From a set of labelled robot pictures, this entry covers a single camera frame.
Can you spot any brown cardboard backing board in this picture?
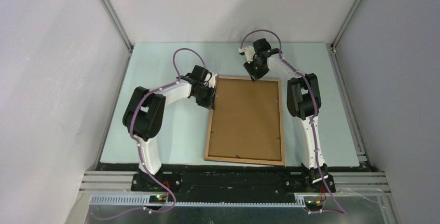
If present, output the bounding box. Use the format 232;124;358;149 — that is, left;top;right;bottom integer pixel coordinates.
208;78;283;161

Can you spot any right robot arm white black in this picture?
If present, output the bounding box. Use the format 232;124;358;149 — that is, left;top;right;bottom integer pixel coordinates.
239;38;331;192

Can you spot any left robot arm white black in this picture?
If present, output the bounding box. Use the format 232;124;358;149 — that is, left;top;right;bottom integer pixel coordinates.
122;65;219;191

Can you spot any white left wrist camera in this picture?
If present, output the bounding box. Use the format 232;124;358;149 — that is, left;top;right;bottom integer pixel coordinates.
206;72;219;88

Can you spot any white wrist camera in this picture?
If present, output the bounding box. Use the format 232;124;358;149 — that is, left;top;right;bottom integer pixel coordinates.
239;46;255;63
206;72;219;88

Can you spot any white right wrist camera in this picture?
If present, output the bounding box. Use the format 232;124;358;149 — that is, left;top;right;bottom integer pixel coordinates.
239;46;255;63

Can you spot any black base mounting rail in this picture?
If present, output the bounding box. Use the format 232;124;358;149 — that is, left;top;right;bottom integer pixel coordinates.
131;172;325;194

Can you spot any grey slotted cable duct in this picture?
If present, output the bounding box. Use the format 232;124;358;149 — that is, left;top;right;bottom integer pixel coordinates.
89;194;306;208

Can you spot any right aluminium corner post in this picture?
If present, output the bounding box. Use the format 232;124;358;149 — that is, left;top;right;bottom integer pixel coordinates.
331;0;363;53

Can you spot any aluminium corner post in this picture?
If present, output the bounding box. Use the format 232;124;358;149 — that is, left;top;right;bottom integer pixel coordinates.
99;0;134;53
331;0;363;53

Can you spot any left aluminium corner post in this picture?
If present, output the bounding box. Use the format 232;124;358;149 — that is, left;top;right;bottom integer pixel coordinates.
99;0;134;53

